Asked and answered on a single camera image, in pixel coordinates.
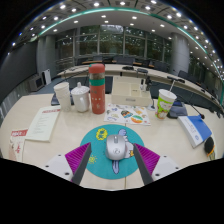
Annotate black microphone with orange band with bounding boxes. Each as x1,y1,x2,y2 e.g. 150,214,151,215
203,136,216,158

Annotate black desk device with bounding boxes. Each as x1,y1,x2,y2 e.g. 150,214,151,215
166,100,188,120

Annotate blue and white book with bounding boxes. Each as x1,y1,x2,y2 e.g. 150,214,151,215
177,115,213,149

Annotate silver computer mouse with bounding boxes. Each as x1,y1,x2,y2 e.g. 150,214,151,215
105,134,128,161

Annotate white lidded mug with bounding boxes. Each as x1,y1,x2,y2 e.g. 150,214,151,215
70,81,91,113

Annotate round teal cartoon mouse pad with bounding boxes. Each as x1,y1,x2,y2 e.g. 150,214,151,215
79,124,146,181

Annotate stack of white paper cups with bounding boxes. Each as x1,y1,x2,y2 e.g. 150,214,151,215
53,81,72,113

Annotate dark office chairs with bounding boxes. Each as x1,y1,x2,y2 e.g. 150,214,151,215
74,54,218,98

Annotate beige cardboard box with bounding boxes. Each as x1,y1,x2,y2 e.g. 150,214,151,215
110,75,153,108

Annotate red thermos bottle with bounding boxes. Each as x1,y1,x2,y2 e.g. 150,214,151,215
88,63,107,115

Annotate white printed paper sheet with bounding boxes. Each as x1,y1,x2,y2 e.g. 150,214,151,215
25,105,62,143

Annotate green printed cup with straw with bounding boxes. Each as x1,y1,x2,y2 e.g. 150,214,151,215
154,79,178,121

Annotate colourful sticker sheet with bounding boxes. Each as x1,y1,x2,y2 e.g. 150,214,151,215
103,103,152,127

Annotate ceiling lights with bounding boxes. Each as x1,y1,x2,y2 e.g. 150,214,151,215
11,0,223,73

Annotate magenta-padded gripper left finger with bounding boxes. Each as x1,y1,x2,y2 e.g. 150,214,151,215
43,142,93,186

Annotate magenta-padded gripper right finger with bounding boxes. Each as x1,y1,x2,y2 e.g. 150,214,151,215
132,143,184,186

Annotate red and white pamphlet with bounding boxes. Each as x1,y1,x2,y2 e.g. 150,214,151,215
8,128,29,163

